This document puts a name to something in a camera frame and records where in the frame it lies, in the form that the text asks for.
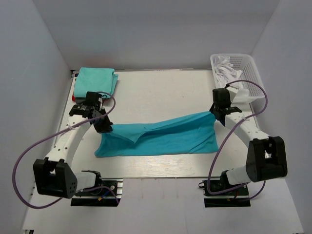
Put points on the crumpled white t-shirt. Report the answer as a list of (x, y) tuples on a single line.
[(225, 73)]

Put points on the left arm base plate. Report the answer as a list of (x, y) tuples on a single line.
[(109, 195)]

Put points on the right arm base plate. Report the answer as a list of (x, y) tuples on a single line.
[(235, 198)]

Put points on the white plastic laundry basket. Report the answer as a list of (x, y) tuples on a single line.
[(250, 78)]

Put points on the folded mint green t-shirt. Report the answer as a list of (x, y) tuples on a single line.
[(95, 80)]

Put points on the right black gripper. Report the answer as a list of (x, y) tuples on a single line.
[(212, 109)]

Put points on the blue t-shirt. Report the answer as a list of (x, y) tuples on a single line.
[(191, 134)]

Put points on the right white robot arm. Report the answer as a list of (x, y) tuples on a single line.
[(266, 155)]

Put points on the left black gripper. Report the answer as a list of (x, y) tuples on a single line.
[(105, 128)]

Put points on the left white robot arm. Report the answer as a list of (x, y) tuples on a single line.
[(53, 174)]

